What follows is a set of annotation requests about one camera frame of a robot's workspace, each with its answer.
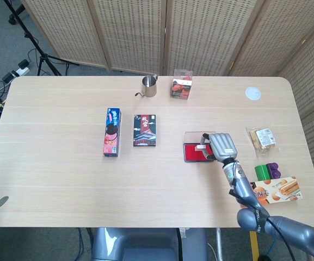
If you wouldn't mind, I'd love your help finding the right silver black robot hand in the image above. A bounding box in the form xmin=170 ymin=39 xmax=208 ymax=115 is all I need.
xmin=200 ymin=132 xmax=239 ymax=164

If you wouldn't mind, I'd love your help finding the red ink pad clear lid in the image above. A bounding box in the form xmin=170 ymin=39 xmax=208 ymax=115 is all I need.
xmin=183 ymin=131 xmax=217 ymax=163

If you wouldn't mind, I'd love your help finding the clear bag of biscuits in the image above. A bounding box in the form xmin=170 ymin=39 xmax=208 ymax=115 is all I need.
xmin=244 ymin=126 xmax=281 ymax=159

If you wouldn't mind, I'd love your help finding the green cylinder block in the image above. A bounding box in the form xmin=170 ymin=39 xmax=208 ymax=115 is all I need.
xmin=254 ymin=164 xmax=270 ymax=181

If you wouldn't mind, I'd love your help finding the purple toy block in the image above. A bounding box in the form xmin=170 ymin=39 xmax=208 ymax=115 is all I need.
xmin=265 ymin=161 xmax=282 ymax=180

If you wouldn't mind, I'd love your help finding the orange egg roll box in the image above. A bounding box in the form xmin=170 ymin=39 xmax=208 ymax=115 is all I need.
xmin=249 ymin=176 xmax=304 ymax=206

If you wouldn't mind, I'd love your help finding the clear box of coffee capsules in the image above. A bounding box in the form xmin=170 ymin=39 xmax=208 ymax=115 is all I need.
xmin=169 ymin=69 xmax=194 ymax=101

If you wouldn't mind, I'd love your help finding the black palace print box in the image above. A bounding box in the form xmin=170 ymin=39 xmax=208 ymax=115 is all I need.
xmin=133 ymin=114 xmax=157 ymax=148

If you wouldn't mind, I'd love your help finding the steel long-spout pitcher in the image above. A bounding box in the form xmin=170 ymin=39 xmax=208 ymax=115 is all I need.
xmin=134 ymin=74 xmax=159 ymax=98

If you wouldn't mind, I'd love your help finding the grey metal table leg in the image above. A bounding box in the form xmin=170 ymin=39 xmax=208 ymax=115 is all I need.
xmin=215 ymin=227 xmax=223 ymax=261

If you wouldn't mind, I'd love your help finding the yellow table leg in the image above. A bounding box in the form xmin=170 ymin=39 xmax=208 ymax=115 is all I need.
xmin=250 ymin=231 xmax=259 ymax=256

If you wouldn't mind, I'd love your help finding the blue cookie box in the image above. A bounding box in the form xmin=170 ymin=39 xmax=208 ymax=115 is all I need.
xmin=102 ymin=107 xmax=123 ymax=158

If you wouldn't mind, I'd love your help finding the grey robot torso base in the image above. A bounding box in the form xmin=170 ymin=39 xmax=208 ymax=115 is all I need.
xmin=90 ymin=227 xmax=210 ymax=261

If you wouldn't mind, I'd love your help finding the white power strip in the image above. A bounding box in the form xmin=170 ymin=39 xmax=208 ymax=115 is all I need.
xmin=10 ymin=67 xmax=30 ymax=78

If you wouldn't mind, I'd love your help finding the black tripod stand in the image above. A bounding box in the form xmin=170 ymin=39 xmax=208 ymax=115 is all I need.
xmin=3 ymin=0 xmax=79 ymax=77

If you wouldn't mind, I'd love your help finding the white round cable grommet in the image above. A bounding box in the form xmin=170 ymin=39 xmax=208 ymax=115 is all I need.
xmin=245 ymin=86 xmax=262 ymax=102

